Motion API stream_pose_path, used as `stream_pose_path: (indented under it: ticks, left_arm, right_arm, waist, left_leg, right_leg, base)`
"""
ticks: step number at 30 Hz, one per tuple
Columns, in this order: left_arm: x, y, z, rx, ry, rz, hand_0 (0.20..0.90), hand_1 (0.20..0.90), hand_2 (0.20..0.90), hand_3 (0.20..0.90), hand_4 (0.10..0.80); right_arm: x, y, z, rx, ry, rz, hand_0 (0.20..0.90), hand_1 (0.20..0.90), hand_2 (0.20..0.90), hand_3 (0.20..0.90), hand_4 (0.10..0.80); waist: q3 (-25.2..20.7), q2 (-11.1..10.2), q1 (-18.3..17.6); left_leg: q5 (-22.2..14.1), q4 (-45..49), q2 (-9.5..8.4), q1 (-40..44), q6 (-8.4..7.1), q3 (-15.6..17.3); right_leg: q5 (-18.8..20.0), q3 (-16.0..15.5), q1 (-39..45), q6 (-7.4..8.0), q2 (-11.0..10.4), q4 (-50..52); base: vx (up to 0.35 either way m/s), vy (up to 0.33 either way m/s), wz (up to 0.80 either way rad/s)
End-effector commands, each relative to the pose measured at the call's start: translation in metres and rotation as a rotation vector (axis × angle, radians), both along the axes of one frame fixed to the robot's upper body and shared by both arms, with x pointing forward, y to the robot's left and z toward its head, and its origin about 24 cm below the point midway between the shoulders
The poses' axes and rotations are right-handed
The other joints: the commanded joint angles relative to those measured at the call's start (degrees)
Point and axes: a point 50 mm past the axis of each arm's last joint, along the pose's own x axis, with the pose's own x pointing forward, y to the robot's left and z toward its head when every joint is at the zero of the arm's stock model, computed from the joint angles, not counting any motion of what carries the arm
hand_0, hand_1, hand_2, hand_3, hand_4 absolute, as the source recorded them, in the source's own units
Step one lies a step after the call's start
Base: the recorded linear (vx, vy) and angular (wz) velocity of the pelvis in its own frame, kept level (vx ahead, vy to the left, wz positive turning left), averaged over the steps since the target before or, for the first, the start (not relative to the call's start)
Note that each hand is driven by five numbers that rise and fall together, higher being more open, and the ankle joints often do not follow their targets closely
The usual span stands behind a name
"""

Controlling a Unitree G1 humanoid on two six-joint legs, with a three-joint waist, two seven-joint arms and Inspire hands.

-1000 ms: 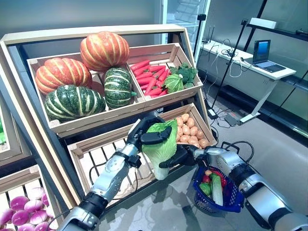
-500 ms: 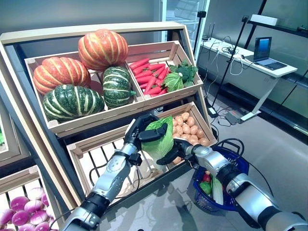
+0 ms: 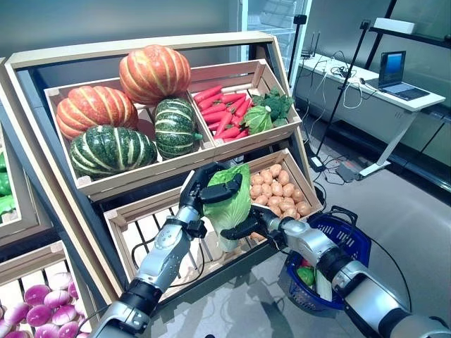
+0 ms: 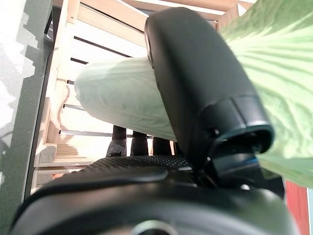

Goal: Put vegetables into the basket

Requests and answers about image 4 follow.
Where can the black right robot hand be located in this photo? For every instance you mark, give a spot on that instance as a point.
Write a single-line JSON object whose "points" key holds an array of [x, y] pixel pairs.
{"points": [[195, 73]]}

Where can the wooden slat crate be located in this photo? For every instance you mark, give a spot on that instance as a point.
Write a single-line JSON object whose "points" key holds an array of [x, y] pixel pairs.
{"points": [[97, 22]]}

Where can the green napa cabbage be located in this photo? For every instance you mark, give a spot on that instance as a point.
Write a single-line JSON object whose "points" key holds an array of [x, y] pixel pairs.
{"points": [[117, 98]]}

